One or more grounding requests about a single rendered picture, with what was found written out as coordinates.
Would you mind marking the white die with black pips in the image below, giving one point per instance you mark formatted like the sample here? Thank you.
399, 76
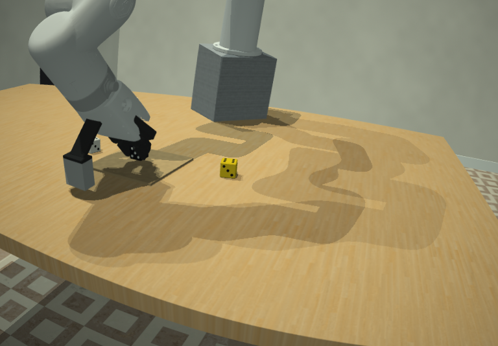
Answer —
96, 146

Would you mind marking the tan fabric mat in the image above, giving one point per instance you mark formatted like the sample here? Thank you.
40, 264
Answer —
157, 166

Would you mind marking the yellow die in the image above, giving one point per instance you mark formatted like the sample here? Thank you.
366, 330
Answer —
228, 168

